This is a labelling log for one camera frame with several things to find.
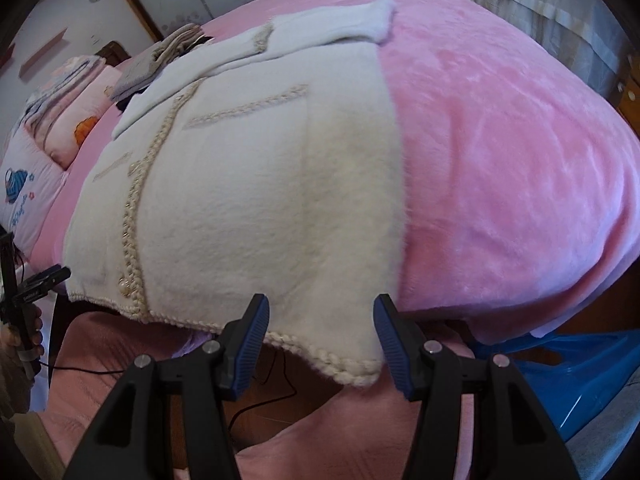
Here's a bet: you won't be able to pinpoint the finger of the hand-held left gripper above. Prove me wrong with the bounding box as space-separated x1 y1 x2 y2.
22 266 72 301

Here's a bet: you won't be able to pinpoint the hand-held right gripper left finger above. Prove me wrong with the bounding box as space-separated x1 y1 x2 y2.
62 294 271 480

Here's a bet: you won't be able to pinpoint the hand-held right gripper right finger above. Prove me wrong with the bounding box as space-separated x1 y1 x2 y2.
372 294 573 480

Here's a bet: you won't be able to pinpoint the white fuzzy cardigan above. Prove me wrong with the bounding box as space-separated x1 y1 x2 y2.
62 0 416 388

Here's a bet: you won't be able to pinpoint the person's left hand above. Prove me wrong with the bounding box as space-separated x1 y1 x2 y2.
20 304 45 361

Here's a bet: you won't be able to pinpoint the white embroidered pillow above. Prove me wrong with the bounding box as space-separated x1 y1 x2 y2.
0 127 68 261

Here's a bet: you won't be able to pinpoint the person's pink pants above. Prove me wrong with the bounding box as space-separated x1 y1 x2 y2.
37 310 476 480

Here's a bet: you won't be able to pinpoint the pink cartoon pillow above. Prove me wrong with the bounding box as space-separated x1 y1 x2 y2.
37 65 123 168

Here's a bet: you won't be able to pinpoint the pastel floral folded quilt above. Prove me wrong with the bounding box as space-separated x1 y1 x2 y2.
20 55 108 126

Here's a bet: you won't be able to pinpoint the black folded garment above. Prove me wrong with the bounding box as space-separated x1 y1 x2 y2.
116 87 151 111

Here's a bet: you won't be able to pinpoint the pink plush blanket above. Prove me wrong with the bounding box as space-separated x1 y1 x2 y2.
25 0 640 346

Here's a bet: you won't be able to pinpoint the grey blue cloth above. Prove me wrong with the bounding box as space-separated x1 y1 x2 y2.
565 405 640 480

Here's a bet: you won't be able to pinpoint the dark wooden headboard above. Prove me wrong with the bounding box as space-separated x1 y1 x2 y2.
95 41 132 67

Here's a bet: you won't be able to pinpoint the beige folded garment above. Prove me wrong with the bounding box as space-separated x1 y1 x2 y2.
150 24 206 61

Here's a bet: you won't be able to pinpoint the wooden drawer cabinet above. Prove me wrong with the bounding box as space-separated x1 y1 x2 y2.
612 72 640 136

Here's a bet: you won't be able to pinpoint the black floor cable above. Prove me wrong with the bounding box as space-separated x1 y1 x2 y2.
40 347 298 436

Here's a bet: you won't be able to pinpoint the pink wall shelf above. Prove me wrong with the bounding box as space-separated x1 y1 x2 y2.
20 27 67 80

